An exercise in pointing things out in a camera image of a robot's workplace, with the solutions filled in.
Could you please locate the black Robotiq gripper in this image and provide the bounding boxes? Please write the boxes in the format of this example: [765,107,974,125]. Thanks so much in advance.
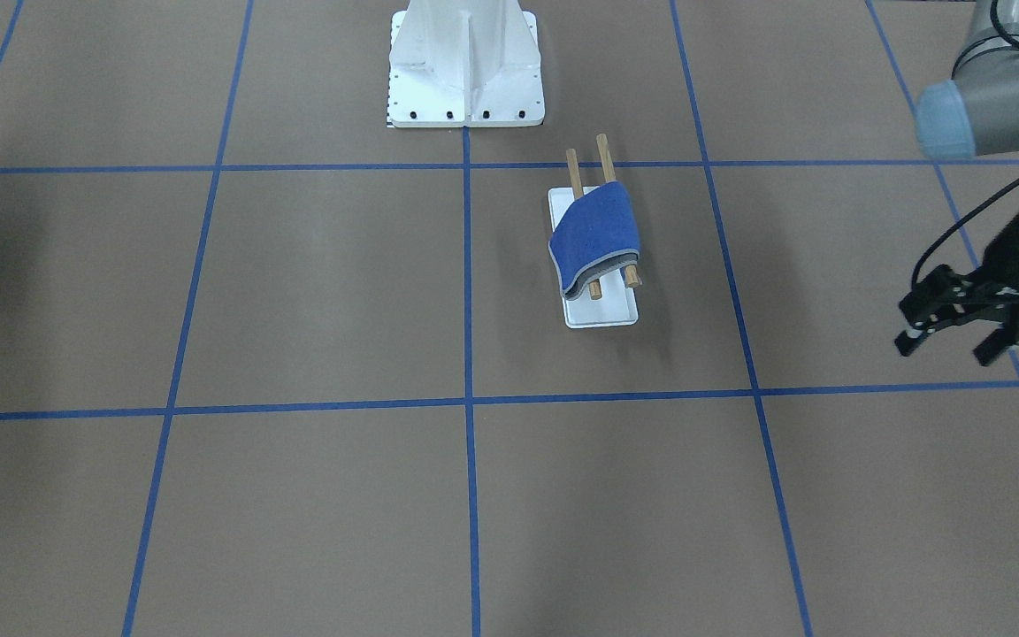
[894,212,1019,367]

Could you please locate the blue towel with grey edge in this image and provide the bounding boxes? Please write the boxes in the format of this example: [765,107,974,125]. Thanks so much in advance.
[548,181,640,301]

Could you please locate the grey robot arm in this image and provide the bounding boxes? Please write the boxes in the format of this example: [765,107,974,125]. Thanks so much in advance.
[894,1,1019,366]

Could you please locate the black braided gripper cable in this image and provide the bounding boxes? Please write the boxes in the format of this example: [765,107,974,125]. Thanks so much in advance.
[911,152,1019,288]

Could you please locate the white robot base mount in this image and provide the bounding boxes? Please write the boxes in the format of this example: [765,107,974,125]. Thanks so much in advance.
[386,1,547,128]

